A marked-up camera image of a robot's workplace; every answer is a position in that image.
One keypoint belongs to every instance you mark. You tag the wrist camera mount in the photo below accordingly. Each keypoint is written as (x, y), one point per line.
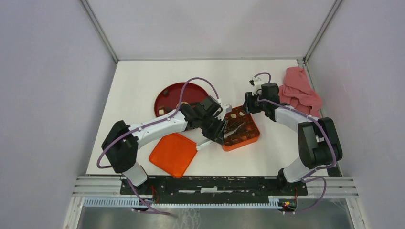
(256, 81)
(225, 108)

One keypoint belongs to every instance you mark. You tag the orange compartment chocolate box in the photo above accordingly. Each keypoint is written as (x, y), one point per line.
(246, 135)

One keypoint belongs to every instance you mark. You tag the pink cloth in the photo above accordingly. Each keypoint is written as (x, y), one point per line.
(297, 92)

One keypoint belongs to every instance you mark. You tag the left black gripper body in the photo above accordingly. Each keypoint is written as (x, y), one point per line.
(212, 127)

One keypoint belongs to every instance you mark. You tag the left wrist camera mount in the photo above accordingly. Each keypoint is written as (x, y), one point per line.
(225, 108)

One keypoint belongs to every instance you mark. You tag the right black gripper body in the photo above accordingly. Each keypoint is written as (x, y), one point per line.
(253, 105)

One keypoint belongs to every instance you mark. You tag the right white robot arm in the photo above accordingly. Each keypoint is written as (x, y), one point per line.
(318, 142)

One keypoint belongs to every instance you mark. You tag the round dark red plate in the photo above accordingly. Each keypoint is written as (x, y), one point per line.
(191, 95)

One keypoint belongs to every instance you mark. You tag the orange box lid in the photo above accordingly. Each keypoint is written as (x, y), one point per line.
(173, 154)

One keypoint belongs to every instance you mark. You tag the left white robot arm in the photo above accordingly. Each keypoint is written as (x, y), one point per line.
(123, 141)

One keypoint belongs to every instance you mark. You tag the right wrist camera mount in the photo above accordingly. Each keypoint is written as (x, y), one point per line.
(256, 81)

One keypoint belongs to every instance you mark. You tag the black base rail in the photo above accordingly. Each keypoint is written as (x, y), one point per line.
(218, 190)

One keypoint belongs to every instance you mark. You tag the metal serving tongs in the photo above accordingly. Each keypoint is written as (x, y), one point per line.
(228, 132)

